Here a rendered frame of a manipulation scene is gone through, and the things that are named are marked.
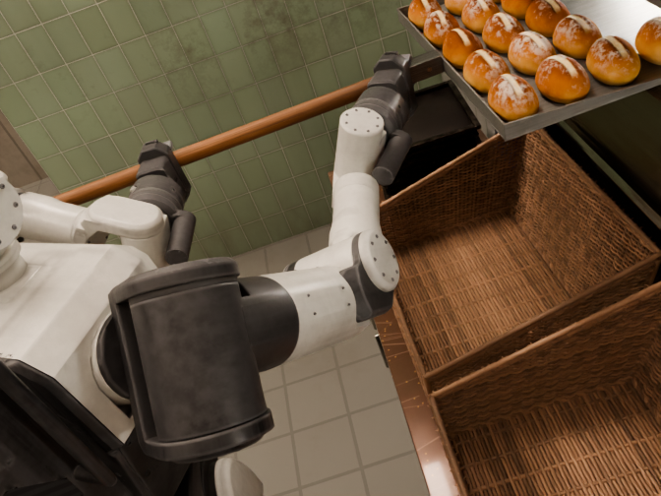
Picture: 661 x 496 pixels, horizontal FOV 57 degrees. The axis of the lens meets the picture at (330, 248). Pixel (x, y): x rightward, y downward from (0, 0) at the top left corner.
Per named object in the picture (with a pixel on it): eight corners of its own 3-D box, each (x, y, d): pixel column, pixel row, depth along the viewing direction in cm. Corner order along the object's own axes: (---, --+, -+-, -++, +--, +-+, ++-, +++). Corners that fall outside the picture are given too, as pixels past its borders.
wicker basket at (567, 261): (538, 197, 168) (531, 110, 150) (661, 349, 124) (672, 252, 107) (370, 256, 170) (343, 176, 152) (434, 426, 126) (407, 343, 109)
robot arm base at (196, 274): (313, 419, 53) (211, 467, 44) (215, 427, 60) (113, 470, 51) (272, 249, 54) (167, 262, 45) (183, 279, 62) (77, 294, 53)
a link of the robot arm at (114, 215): (176, 251, 97) (99, 232, 99) (170, 206, 91) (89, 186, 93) (156, 278, 92) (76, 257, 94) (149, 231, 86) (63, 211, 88)
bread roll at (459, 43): (493, 63, 105) (489, 32, 102) (456, 77, 105) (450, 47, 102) (470, 43, 113) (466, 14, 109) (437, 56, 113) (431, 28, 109)
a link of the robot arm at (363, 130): (346, 136, 103) (320, 178, 96) (353, 82, 95) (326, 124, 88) (410, 157, 101) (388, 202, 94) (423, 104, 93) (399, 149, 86)
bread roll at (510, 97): (550, 116, 89) (548, 83, 85) (508, 133, 89) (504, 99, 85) (518, 89, 96) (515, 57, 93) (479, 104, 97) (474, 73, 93)
